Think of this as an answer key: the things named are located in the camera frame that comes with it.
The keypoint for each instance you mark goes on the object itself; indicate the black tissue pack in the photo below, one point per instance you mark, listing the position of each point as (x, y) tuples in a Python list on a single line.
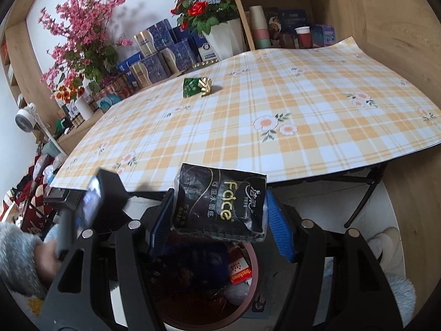
[(217, 207)]

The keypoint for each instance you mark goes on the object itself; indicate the red rose bouquet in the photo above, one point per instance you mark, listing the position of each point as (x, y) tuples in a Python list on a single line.
[(203, 7)]

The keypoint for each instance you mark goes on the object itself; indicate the white fan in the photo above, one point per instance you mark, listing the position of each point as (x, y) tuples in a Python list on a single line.
[(27, 117)]

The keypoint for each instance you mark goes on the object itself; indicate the dark cup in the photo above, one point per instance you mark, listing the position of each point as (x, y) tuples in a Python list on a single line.
[(287, 40)]

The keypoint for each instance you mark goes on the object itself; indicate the white angular vase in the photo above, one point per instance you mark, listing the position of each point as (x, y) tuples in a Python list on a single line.
[(224, 41)]

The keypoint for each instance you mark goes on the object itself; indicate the blue white flat box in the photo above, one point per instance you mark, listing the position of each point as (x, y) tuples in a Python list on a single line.
[(129, 62)]

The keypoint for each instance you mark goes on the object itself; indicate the red white argyle blanket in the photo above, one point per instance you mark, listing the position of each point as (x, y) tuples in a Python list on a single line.
[(34, 193)]

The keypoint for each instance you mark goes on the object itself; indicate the yellow checkered tablecloth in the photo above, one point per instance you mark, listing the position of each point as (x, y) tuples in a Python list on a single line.
[(275, 86)]

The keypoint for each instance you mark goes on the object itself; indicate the red cup white lid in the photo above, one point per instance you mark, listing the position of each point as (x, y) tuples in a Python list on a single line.
[(304, 38)]

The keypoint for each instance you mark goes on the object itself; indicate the blue book box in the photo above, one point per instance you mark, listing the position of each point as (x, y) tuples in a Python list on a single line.
[(293, 19)]

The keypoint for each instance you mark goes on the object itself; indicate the green gold wrapper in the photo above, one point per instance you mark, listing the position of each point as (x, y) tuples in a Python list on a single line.
[(194, 87)]

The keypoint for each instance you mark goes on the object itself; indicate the orange artificial flowers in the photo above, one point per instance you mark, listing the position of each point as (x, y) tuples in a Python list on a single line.
[(67, 91)]

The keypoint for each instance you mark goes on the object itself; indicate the white blue carton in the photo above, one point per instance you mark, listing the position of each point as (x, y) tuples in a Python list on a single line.
[(206, 48)]

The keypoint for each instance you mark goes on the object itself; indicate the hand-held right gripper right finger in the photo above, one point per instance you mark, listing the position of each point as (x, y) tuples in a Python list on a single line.
[(280, 227)]

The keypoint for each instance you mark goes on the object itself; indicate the small blue box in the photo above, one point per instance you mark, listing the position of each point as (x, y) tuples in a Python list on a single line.
[(324, 36)]

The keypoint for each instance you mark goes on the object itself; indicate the black stool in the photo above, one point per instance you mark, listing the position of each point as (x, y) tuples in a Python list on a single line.
[(57, 194)]

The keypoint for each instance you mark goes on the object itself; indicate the row of small amber bottles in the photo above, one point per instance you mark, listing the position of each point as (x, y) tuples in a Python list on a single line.
[(77, 120)]

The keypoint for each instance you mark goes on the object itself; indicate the white cylindrical vase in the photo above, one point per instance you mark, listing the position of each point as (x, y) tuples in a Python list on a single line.
[(84, 108)]

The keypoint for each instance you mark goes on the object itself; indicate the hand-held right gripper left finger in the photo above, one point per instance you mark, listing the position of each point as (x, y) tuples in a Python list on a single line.
[(162, 227)]

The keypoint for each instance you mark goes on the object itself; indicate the stack of pastel cups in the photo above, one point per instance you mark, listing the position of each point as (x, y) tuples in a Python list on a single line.
[(259, 27)]

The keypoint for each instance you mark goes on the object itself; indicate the person's left forearm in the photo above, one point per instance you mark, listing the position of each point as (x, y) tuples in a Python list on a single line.
[(17, 255)]

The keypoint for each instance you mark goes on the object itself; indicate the dark blue box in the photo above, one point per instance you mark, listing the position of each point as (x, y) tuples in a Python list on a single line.
[(182, 36)]

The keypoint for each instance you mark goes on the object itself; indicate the black folding table frame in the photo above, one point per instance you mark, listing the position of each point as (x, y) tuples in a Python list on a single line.
[(365, 196)]

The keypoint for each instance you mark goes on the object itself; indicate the beige plush slipper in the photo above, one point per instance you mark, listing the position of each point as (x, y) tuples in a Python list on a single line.
[(382, 243)]

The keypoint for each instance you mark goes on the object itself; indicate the red white cigarette box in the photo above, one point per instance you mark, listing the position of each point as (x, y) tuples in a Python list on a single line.
[(239, 272)]

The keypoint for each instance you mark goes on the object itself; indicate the pink blossom arrangement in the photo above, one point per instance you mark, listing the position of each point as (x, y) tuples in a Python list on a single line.
[(82, 24)]

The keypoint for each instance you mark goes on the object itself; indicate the brown plastic bin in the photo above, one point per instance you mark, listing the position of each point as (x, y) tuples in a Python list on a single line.
[(253, 282)]

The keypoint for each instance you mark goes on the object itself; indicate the white plastic lid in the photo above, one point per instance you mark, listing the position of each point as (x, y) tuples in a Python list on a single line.
[(237, 293)]

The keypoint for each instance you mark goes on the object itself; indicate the person's left hand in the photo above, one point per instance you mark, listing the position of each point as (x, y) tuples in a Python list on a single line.
[(48, 262)]

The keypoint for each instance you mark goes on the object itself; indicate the gold blue gift box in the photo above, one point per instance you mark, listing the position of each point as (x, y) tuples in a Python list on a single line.
[(155, 38), (150, 70), (179, 57)]

